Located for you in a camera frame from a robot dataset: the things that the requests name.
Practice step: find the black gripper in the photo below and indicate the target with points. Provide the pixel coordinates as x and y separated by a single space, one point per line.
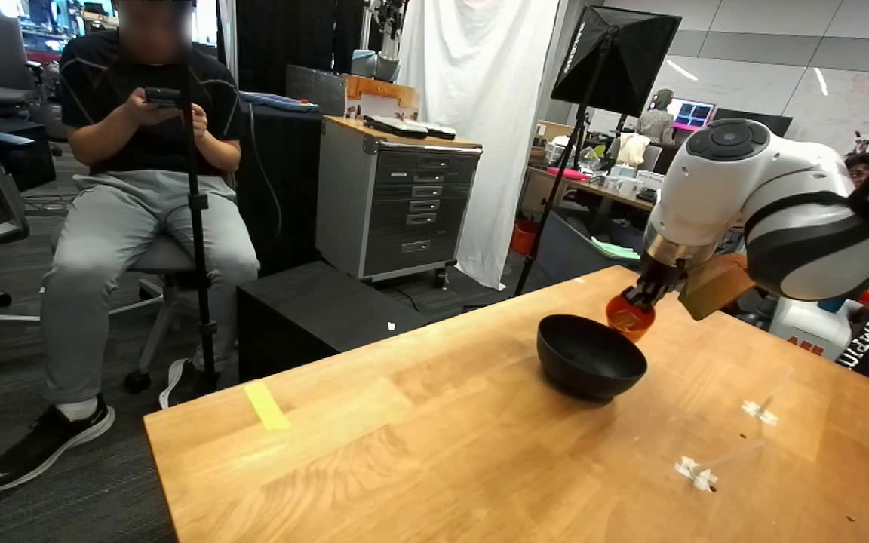
662 270

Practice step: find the orange plastic cup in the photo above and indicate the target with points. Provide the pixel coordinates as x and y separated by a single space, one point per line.
631 312

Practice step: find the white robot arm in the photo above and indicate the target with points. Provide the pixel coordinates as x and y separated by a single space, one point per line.
805 222

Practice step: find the black bowl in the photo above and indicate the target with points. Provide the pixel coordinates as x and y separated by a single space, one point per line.
588 361

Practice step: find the black softbox light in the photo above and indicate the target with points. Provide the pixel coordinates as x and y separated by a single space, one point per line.
612 60

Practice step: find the grey drawer cabinet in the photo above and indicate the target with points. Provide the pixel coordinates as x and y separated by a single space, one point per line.
390 205

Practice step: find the white hanging curtain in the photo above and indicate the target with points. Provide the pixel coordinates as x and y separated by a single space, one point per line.
479 66

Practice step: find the orange white tray on cabinet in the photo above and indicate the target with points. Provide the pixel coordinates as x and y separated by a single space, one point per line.
388 105

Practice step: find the black cloth covered box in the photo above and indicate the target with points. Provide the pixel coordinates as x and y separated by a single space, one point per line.
279 180

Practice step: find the yellow tape strip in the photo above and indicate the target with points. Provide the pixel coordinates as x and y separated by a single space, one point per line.
265 404

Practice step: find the black light stand pole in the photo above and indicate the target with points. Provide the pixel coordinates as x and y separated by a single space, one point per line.
206 374

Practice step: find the seated person in black shirt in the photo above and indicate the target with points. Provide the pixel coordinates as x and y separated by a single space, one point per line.
124 123

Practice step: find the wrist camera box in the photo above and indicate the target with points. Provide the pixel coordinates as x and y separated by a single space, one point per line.
715 283

